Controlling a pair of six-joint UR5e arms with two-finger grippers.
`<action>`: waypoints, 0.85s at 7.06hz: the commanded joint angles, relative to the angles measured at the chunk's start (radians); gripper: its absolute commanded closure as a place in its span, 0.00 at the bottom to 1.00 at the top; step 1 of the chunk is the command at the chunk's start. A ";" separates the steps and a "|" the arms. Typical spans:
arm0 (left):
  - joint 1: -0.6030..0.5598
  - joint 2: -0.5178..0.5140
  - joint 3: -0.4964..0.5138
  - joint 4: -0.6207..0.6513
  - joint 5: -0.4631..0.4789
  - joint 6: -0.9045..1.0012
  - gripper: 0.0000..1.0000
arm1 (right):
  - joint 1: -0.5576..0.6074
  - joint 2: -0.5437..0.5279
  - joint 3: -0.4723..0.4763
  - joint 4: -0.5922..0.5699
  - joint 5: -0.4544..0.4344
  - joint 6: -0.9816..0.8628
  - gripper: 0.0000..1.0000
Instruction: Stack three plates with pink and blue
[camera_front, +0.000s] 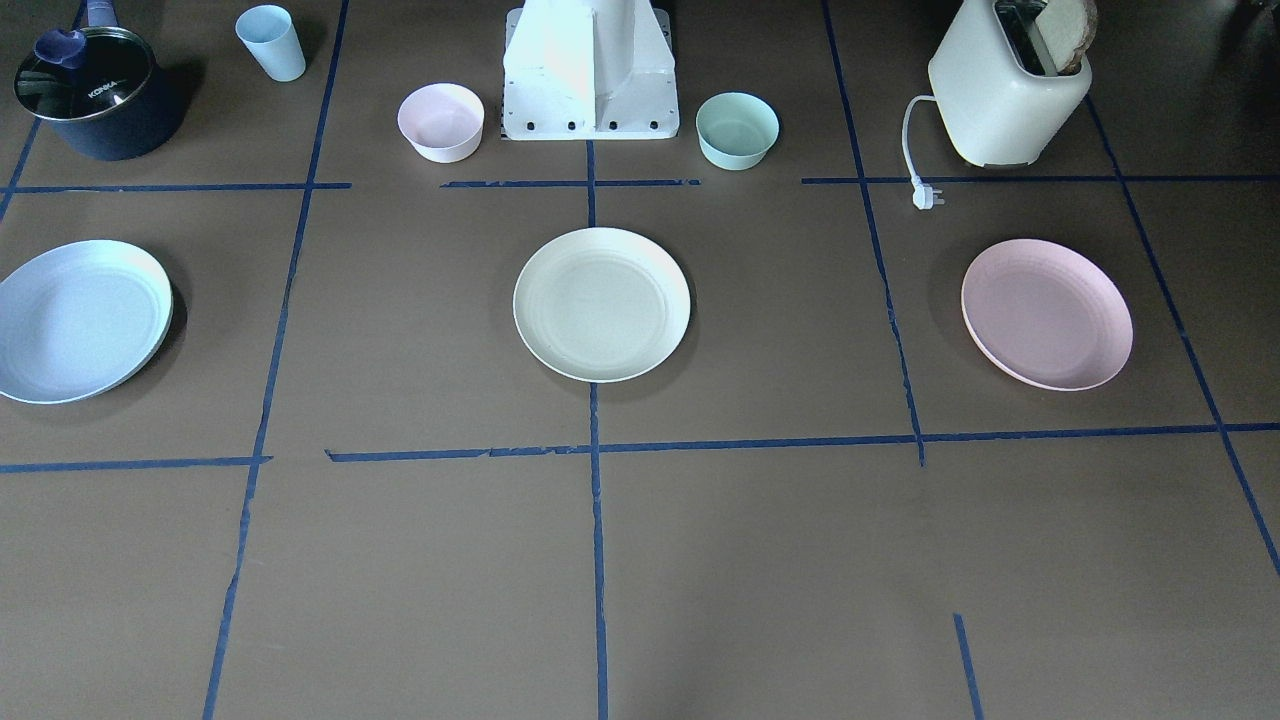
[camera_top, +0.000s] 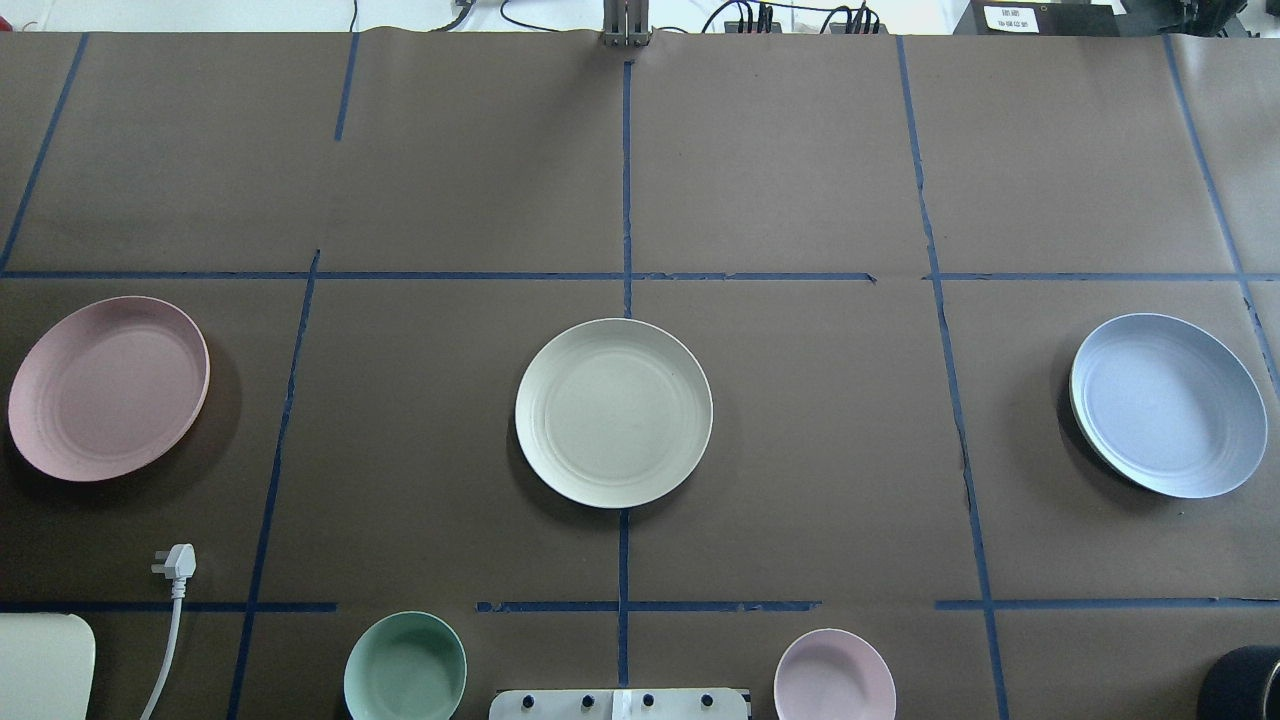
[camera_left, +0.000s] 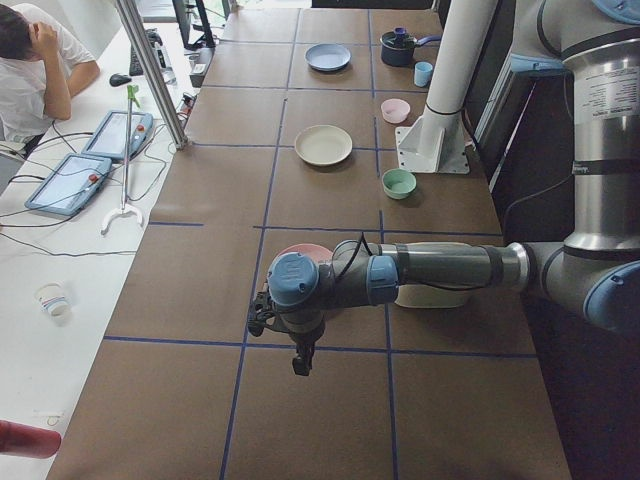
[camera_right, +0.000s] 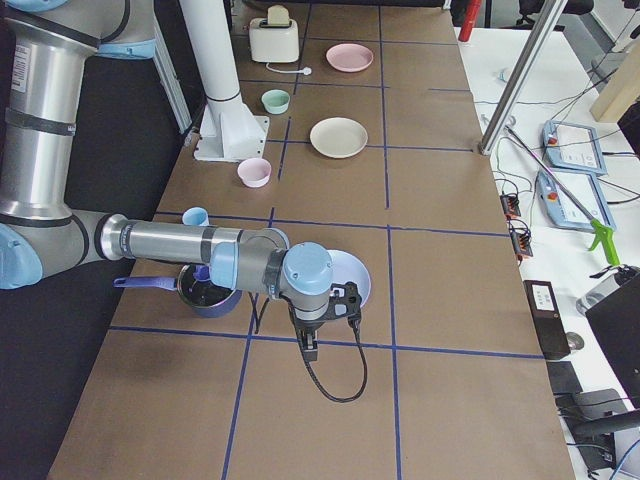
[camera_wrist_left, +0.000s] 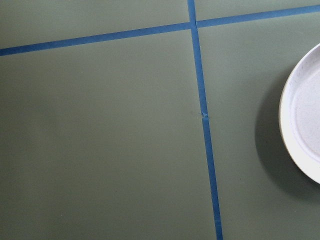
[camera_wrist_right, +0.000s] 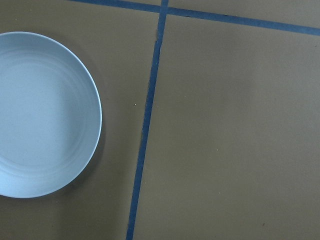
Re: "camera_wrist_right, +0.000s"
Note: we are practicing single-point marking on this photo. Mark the light blue plate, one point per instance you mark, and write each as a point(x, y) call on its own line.
point(50, 115)

